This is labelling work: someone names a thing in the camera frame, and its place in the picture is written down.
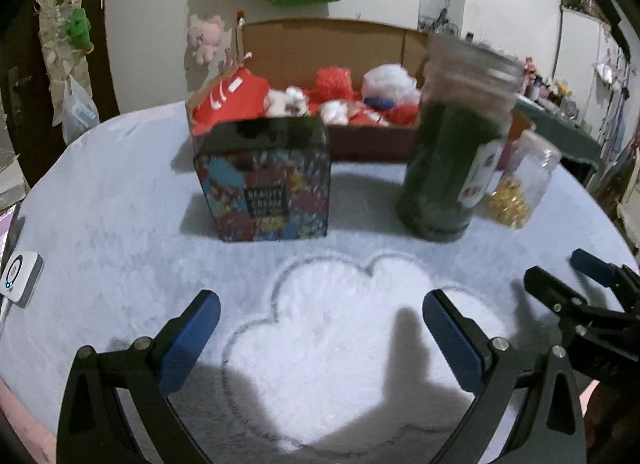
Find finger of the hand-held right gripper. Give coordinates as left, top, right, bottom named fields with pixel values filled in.
left=570, top=248, right=640, bottom=295
left=524, top=267, right=640, bottom=340

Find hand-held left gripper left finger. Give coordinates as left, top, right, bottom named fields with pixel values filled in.
left=56, top=289, right=222, bottom=464

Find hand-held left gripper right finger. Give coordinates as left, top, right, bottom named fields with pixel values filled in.
left=422, top=288, right=587, bottom=464

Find red knitted plush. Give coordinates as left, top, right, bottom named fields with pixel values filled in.
left=382, top=103, right=421, bottom=127

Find cream knitted piece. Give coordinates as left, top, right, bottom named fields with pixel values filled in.
left=264, top=87, right=310, bottom=117

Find white cloth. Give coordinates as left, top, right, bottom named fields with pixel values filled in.
left=319, top=99, right=351, bottom=125

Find white mesh bath loofah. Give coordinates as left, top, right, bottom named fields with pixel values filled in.
left=361, top=63, right=421, bottom=105

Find red mesh bath loofah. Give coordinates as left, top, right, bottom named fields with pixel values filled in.
left=306, top=67, right=358, bottom=105

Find cardboard box red inside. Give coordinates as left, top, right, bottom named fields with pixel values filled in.
left=185, top=18, right=531, bottom=162

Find hanging clothes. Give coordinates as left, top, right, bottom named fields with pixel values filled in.
left=585, top=134, right=640, bottom=245

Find small clear plastic jar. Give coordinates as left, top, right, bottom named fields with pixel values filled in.
left=487, top=129, right=562, bottom=230

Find table with dark green cloth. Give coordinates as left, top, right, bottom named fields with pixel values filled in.
left=515, top=94, right=603, bottom=180

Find large glass jar metal lid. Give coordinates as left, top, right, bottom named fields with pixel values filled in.
left=396, top=34, right=523, bottom=243

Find colourful printed box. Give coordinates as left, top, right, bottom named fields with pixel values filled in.
left=192, top=117, right=332, bottom=243

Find row of bottles and jars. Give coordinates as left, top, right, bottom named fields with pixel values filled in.
left=520, top=57, right=596, bottom=132

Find white square device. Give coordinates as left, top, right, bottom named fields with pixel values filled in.
left=0, top=250, right=45, bottom=309

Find white cabinet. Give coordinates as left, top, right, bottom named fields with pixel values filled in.
left=550, top=7, right=626, bottom=130

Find clear plastic bag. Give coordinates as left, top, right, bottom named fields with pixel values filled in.
left=61, top=75, right=100, bottom=145

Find black clothing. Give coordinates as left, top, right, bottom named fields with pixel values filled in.
left=582, top=0, right=631, bottom=58

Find pink plush toy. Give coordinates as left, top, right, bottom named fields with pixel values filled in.
left=187, top=13, right=225, bottom=65

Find hanging clear organizer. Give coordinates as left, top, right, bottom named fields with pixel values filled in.
left=34, top=0, right=96, bottom=125

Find green hanging toy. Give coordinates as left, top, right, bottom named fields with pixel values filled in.
left=65, top=8, right=95, bottom=52

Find dark brown door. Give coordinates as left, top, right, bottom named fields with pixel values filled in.
left=0, top=0, right=121, bottom=185

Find door handle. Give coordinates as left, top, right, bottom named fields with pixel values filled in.
left=7, top=67, right=33, bottom=120

